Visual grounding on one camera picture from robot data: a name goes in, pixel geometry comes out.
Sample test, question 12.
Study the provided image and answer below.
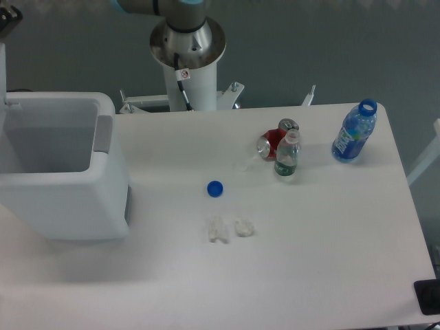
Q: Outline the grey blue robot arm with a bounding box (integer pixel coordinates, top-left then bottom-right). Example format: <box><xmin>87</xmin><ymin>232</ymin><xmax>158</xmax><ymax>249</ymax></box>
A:
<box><xmin>111</xmin><ymin>1</ymin><xmax>226</xmax><ymax>69</ymax></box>

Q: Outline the white trash can body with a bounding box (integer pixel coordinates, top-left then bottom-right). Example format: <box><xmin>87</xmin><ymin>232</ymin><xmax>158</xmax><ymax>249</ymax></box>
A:
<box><xmin>1</xmin><ymin>92</ymin><xmax>131</xmax><ymax>240</ymax></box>

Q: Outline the blue plastic drink bottle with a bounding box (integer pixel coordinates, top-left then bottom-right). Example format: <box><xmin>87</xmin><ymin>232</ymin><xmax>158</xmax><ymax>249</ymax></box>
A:
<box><xmin>331</xmin><ymin>98</ymin><xmax>377</xmax><ymax>163</ymax></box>

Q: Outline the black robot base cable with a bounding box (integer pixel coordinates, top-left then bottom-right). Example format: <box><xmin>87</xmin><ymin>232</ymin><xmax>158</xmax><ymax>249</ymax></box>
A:
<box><xmin>173</xmin><ymin>51</ymin><xmax>195</xmax><ymax>112</ymax></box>

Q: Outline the crumpled white tissue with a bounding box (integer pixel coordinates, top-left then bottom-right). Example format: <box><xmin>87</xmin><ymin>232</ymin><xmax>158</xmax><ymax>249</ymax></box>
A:
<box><xmin>234</xmin><ymin>217</ymin><xmax>255</xmax><ymax>237</ymax></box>
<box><xmin>208</xmin><ymin>216</ymin><xmax>229</xmax><ymax>244</ymax></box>

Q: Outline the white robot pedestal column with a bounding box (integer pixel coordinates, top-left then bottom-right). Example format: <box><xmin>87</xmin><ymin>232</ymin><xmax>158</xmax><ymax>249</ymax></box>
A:
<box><xmin>162</xmin><ymin>63</ymin><xmax>217</xmax><ymax>112</ymax></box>

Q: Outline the crumpled white tissue right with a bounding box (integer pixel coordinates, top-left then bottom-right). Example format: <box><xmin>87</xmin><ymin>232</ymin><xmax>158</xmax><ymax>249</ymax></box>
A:
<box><xmin>234</xmin><ymin>217</ymin><xmax>255</xmax><ymax>237</ymax></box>

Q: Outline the crushed red soda can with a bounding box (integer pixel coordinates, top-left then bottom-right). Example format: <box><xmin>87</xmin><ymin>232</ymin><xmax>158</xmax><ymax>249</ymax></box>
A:
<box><xmin>256</xmin><ymin>118</ymin><xmax>299</xmax><ymax>161</ymax></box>

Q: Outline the black device at edge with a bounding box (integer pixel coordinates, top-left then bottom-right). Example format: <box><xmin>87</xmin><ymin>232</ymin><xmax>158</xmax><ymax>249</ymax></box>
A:
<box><xmin>413</xmin><ymin>279</ymin><xmax>439</xmax><ymax>316</ymax></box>

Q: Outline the white metal base frame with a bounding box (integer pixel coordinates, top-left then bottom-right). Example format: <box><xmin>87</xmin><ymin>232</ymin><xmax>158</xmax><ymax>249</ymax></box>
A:
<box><xmin>118</xmin><ymin>81</ymin><xmax>317</xmax><ymax>114</ymax></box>

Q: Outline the blue bottle cap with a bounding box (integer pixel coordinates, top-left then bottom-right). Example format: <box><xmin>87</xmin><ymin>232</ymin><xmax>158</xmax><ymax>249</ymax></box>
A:
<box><xmin>206</xmin><ymin>180</ymin><xmax>223</xmax><ymax>198</ymax></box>

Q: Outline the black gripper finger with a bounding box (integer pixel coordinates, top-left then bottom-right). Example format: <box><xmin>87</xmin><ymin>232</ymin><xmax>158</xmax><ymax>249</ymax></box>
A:
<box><xmin>1</xmin><ymin>5</ymin><xmax>23</xmax><ymax>43</ymax></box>

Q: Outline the crumpled white tissue left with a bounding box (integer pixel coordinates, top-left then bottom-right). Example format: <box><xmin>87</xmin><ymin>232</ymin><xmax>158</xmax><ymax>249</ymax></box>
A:
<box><xmin>208</xmin><ymin>216</ymin><xmax>229</xmax><ymax>244</ymax></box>

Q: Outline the white furniture leg right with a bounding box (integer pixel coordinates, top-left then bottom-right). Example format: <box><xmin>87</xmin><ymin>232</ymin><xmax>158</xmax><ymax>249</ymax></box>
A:
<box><xmin>406</xmin><ymin>118</ymin><xmax>439</xmax><ymax>186</ymax></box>

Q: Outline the small clear green-label bottle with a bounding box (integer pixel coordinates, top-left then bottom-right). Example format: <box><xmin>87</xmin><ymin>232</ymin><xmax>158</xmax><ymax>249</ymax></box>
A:
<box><xmin>274</xmin><ymin>129</ymin><xmax>300</xmax><ymax>177</ymax></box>

